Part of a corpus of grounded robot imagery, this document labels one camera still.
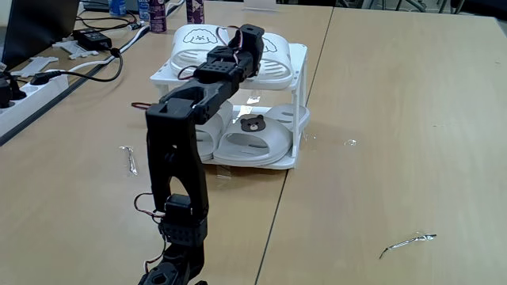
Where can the white poodle slipper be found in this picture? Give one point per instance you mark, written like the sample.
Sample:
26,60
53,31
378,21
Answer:
182,49
277,67

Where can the grey bear slipper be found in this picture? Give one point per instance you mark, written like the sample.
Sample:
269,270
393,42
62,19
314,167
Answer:
212,134
253,146

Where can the white two-shelf shoe rack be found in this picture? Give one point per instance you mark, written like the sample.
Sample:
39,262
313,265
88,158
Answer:
299,95

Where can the blue bottle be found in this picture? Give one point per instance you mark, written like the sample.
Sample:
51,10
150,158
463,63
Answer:
143,10
117,7

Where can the clear tape piece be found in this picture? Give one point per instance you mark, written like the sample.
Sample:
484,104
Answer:
350,142
223,172

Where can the black power adapter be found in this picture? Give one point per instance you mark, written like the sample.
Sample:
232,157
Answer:
93,39

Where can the white printed plastic part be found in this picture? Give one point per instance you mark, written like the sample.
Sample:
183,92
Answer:
35,65
73,48

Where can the black laptop screen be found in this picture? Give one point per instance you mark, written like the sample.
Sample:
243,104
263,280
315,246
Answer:
39,27

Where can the white power strip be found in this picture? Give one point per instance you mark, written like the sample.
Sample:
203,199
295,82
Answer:
35,99

